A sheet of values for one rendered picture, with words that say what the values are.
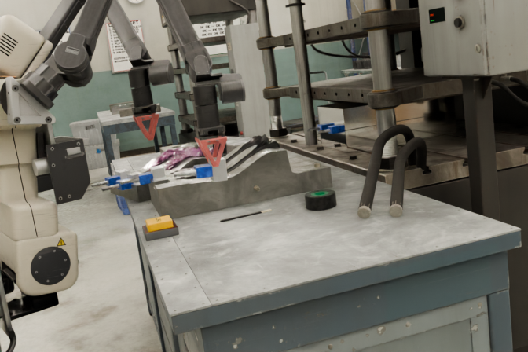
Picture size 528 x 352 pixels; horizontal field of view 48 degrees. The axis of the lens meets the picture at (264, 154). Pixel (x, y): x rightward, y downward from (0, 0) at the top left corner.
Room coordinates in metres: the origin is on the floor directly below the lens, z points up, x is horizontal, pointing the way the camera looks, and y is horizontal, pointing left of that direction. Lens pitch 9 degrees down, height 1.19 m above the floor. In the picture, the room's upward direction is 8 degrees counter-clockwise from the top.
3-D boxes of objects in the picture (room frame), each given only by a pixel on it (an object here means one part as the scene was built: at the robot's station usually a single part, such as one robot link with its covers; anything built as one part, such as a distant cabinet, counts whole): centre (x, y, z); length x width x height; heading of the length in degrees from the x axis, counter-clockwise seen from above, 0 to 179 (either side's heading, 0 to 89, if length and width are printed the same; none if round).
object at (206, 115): (1.48, 0.13, 1.06); 0.10 x 0.07 x 0.07; 15
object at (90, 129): (8.14, 2.28, 0.49); 0.60 x 0.42 x 0.33; 102
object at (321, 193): (1.48, -0.13, 0.82); 0.08 x 0.08 x 0.04
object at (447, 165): (2.55, -0.59, 0.76); 1.30 x 0.84 x 0.07; 16
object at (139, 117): (1.71, 0.32, 1.05); 0.07 x 0.07 x 0.09; 16
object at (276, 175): (1.73, 0.09, 0.87); 0.50 x 0.26 x 0.14; 106
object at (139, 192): (2.05, 0.27, 0.86); 0.50 x 0.26 x 0.11; 123
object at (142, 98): (1.73, 0.33, 1.12); 0.10 x 0.07 x 0.07; 16
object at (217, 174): (1.47, 0.17, 0.93); 0.13 x 0.05 x 0.05; 105
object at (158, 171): (1.72, 0.37, 0.89); 0.13 x 0.05 x 0.05; 106
